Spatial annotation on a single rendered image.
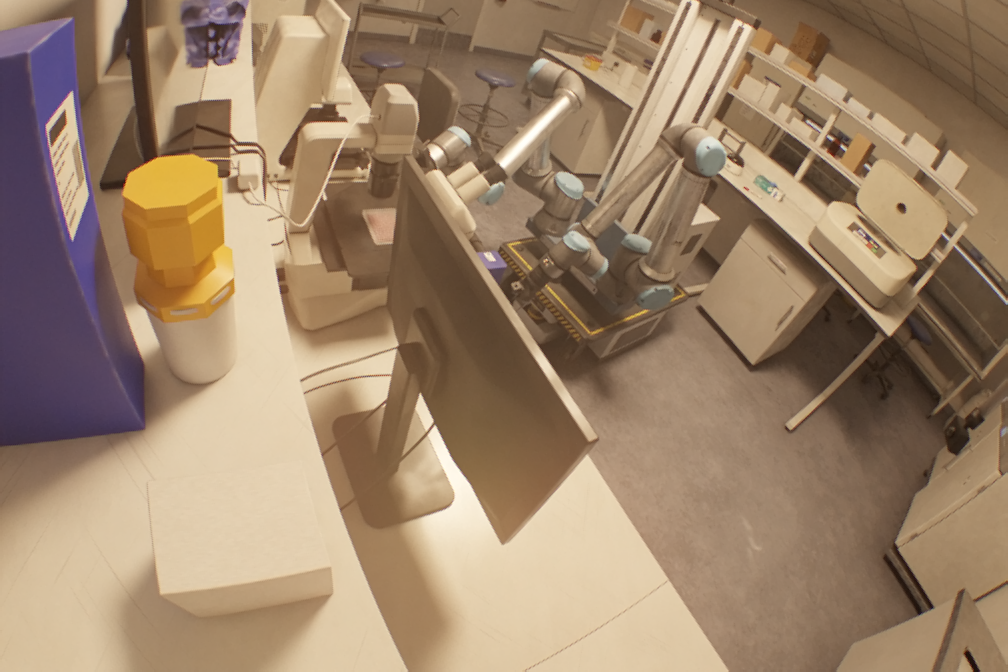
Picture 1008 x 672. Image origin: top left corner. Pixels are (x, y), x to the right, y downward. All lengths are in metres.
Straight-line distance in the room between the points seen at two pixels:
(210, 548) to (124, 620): 0.13
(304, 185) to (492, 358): 0.63
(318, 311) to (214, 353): 0.75
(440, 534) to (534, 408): 0.48
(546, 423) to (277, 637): 0.33
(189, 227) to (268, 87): 1.23
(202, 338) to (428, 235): 0.38
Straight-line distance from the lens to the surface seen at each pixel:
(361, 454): 0.96
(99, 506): 0.42
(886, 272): 2.73
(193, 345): 0.40
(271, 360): 0.45
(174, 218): 0.32
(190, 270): 0.36
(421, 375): 0.67
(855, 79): 5.41
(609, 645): 0.99
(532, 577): 0.95
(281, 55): 1.50
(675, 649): 1.07
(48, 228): 0.29
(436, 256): 0.64
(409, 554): 0.91
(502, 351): 0.53
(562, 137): 4.24
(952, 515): 3.06
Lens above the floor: 1.61
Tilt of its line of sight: 39 degrees down
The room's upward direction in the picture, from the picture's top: 22 degrees clockwise
